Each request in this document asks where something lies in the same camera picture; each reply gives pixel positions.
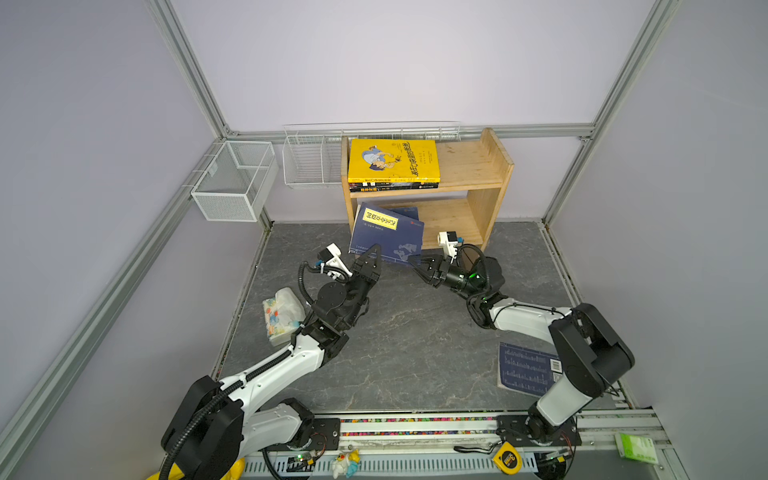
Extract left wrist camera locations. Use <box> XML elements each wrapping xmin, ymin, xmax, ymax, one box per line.
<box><xmin>317</xmin><ymin>243</ymin><xmax>352</xmax><ymax>279</ymax></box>

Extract yellow banana toy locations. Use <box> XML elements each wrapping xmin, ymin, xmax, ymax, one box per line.
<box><xmin>147</xmin><ymin>458</ymin><xmax>246</xmax><ymax>480</ymax></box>

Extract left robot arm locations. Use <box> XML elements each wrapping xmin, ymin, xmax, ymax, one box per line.
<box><xmin>158</xmin><ymin>244</ymin><xmax>382</xmax><ymax>479</ymax></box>

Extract white mesh box basket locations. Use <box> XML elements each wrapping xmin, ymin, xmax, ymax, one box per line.
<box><xmin>191</xmin><ymin>140</ymin><xmax>279</xmax><ymax>222</ymax></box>

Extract white wire rack basket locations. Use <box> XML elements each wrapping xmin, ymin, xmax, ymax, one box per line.
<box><xmin>282</xmin><ymin>121</ymin><xmax>461</xmax><ymax>188</ymax></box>

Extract yellow folder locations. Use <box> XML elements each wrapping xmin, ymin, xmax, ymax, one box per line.
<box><xmin>347</xmin><ymin>139</ymin><xmax>441</xmax><ymax>183</ymax></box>

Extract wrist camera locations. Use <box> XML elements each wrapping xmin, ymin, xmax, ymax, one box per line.
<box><xmin>437</xmin><ymin>231</ymin><xmax>464</xmax><ymax>262</ymax></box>
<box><xmin>317</xmin><ymin>243</ymin><xmax>352</xmax><ymax>279</ymax></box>

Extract small white toy figure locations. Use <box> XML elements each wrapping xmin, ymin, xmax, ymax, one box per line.
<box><xmin>331</xmin><ymin>450</ymin><xmax>361</xmax><ymax>479</ymax></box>

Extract navy book yellow label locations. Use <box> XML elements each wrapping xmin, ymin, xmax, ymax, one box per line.
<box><xmin>348</xmin><ymin>202</ymin><xmax>425</xmax><ymax>265</ymax></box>

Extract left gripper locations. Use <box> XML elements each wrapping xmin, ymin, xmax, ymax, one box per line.
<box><xmin>339</xmin><ymin>245</ymin><xmax>380</xmax><ymax>330</ymax></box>

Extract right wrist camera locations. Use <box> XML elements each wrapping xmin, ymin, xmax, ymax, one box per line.
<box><xmin>437</xmin><ymin>231</ymin><xmax>464</xmax><ymax>262</ymax></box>

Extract wooden two-tier bookshelf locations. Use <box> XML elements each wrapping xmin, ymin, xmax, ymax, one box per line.
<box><xmin>341</xmin><ymin>128</ymin><xmax>514</xmax><ymax>249</ymax></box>

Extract green white packet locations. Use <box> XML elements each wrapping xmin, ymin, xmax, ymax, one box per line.
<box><xmin>614</xmin><ymin>433</ymin><xmax>658</xmax><ymax>465</ymax></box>

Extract navy notebook white lines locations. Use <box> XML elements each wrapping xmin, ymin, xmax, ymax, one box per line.
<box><xmin>496</xmin><ymin>343</ymin><xmax>563</xmax><ymax>397</ymax></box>

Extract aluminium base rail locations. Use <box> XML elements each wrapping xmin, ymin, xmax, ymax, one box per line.
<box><xmin>241</xmin><ymin>410</ymin><xmax>687</xmax><ymax>479</ymax></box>

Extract blue book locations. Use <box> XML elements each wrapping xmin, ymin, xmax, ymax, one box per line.
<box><xmin>388</xmin><ymin>207</ymin><xmax>419</xmax><ymax>221</ymax></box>

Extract yellow tape measure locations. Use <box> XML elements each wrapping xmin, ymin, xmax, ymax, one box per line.
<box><xmin>492</xmin><ymin>442</ymin><xmax>523</xmax><ymax>475</ymax></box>

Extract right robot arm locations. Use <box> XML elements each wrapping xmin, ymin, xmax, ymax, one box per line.
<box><xmin>408</xmin><ymin>244</ymin><xmax>636</xmax><ymax>445</ymax></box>

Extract black wolf cover book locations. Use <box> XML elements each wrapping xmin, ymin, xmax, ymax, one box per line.
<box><xmin>348</xmin><ymin>182</ymin><xmax>439</xmax><ymax>192</ymax></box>

